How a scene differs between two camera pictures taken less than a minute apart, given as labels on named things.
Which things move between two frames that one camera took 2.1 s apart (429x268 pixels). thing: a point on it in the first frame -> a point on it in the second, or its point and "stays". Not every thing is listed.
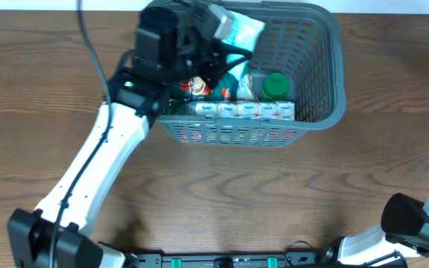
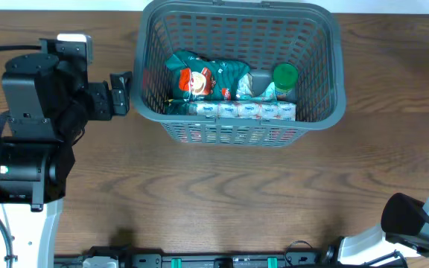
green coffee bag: [225, 88] stays
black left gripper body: [191, 63] -> [99, 109]
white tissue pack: [243, 109] stays
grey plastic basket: [300, 40] stays
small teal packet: [237, 35] -> [269, 94]
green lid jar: [275, 86] -> [285, 77]
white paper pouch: [245, 90] stays
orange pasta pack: [229, 133] stays
